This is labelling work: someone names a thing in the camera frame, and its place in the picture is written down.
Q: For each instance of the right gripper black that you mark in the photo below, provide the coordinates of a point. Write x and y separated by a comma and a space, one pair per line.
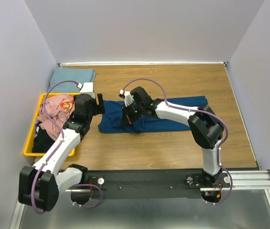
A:
126, 119

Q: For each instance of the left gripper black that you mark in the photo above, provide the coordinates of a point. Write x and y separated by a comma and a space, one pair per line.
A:
100, 109

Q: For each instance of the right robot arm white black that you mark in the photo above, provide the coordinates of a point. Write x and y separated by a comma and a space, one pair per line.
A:
206, 129

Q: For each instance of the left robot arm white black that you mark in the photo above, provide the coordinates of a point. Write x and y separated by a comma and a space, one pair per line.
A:
72, 134

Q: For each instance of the folded light blue t-shirt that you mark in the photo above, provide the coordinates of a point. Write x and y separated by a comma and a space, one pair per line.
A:
78, 75

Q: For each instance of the pink t-shirt in bin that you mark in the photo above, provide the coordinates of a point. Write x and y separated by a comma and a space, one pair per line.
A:
59, 108

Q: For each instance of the black garment in bin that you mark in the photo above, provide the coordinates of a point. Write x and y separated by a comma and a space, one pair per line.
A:
42, 142

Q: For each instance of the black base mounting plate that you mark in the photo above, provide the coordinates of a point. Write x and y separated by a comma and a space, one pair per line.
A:
82, 195

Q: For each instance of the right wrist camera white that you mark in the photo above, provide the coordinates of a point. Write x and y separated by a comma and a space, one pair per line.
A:
128, 98

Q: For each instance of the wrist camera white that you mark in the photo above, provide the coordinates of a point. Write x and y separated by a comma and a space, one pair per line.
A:
128, 98
86, 88

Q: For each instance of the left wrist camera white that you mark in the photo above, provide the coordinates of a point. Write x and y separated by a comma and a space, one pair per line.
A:
86, 88

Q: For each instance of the aluminium extrusion rail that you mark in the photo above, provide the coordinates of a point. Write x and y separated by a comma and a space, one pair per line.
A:
251, 179

